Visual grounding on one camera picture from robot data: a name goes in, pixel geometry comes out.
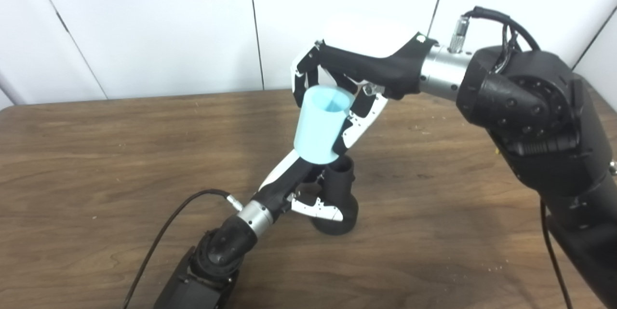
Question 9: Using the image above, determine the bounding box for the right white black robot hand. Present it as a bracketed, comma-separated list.
[291, 17, 438, 156]

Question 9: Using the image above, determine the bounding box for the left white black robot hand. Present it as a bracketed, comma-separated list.
[251, 149, 344, 222]

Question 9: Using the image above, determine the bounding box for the black funnel-shaped nozzle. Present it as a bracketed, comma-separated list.
[310, 156, 359, 236]

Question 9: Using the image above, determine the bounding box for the light-blue hose cylinder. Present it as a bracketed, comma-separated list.
[294, 85, 356, 164]

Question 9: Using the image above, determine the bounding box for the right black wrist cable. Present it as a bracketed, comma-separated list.
[450, 6, 575, 309]

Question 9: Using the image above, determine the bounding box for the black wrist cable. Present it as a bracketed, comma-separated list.
[123, 189, 243, 309]
[450, 6, 575, 309]

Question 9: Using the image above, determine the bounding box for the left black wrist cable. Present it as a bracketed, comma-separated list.
[123, 189, 243, 309]

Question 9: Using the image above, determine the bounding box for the white wall corner trim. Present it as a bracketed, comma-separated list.
[0, 70, 26, 106]

